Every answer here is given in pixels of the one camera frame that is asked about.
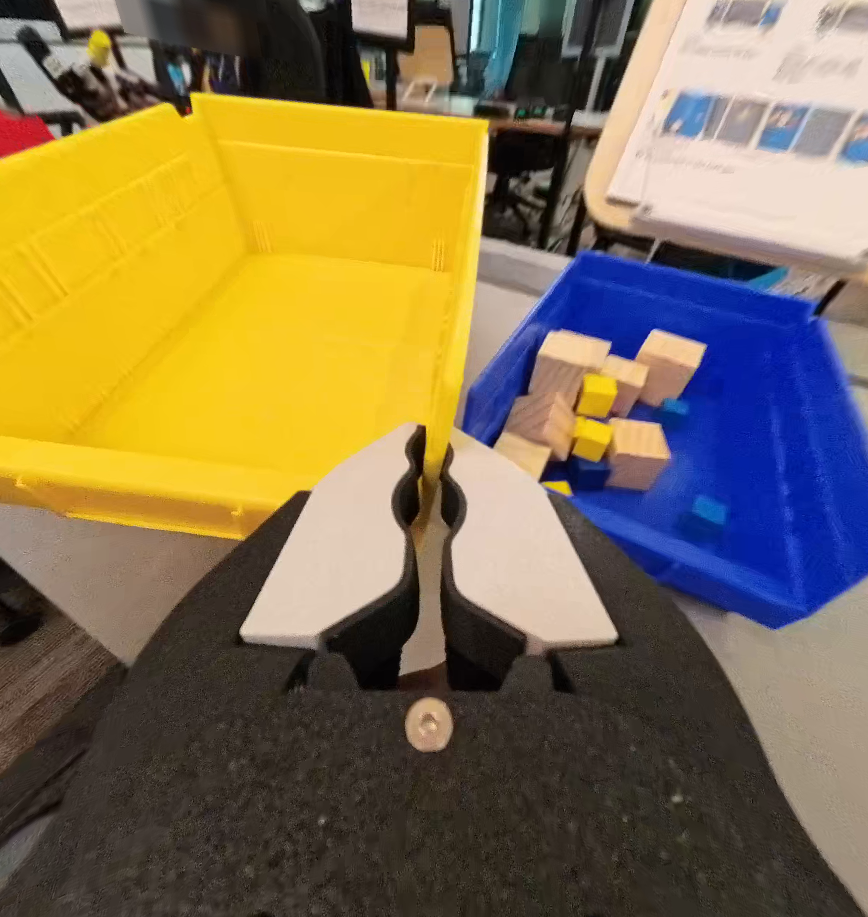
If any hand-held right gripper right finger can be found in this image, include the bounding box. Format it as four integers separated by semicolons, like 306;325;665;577
439;428;620;656

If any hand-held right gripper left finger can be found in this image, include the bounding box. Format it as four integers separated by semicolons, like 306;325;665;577
239;423;428;651

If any pile of wooden cubes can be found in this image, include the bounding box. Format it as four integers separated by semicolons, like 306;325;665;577
493;330;730;547

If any yellow plastic bin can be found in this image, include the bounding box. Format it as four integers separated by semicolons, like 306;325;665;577
0;93;491;540

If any blue plastic bin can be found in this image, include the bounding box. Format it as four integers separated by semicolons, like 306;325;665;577
462;251;868;630

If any wooden office desk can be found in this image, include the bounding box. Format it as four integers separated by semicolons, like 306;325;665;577
373;100;608;248

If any wooden sign board on stand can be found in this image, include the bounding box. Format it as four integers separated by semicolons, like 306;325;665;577
584;0;868;289

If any small wooden board stand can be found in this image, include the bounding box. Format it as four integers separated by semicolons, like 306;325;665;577
396;27;458;103

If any red object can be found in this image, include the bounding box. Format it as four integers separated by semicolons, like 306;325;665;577
0;107;56;168

